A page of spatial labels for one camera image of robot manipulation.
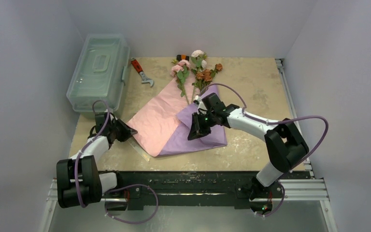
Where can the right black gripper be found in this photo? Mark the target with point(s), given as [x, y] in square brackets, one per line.
[199, 124]

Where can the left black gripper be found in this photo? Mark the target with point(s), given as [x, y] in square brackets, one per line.
[127, 131]

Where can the pink purple wrapping paper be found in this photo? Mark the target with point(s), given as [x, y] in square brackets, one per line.
[164, 123]

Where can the white and orange rose stems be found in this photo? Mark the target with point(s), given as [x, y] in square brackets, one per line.
[203, 76]

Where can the pink rose stem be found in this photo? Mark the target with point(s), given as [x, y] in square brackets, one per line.
[180, 71]

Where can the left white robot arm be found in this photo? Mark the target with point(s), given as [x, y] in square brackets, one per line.
[79, 182]

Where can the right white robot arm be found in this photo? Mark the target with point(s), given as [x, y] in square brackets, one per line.
[285, 145]

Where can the clear plastic strip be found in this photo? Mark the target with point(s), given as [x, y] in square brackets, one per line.
[133, 143]

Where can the clear plastic storage box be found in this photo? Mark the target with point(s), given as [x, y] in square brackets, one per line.
[101, 73]

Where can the small orange black tool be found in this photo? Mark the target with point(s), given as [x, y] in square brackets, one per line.
[182, 57]

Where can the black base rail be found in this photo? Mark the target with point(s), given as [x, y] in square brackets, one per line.
[202, 188]

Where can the orange handled adjustable wrench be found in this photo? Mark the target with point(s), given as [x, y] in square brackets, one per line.
[139, 70]

